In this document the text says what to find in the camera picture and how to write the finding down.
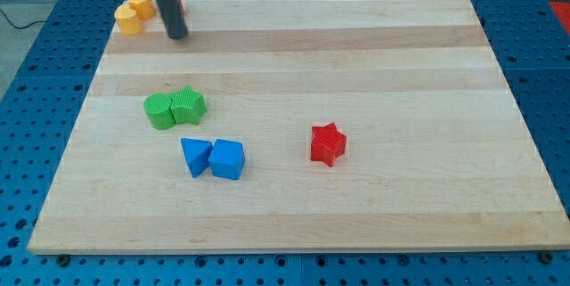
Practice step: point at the red block behind rod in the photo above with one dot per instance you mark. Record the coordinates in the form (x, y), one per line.
(181, 6)

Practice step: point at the yellow cylinder block front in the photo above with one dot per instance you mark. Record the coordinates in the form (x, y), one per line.
(127, 20)

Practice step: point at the blue cube block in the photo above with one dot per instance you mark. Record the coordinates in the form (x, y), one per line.
(227, 159)

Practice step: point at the wooden board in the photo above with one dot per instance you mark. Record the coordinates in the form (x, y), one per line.
(291, 126)

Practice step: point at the green cylinder block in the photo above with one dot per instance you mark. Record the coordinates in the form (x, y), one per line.
(157, 108)

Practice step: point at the blue triangle block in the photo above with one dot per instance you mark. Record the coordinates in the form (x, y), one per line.
(196, 154)

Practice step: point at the yellow cylinder block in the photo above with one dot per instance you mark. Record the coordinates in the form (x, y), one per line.
(127, 20)
(145, 9)

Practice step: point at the green star block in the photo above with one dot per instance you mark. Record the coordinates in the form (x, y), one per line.
(187, 106)

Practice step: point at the yellow cylinder block rear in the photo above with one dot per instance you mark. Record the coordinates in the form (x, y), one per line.
(145, 9)

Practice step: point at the red star block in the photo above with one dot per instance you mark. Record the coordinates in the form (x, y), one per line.
(327, 144)

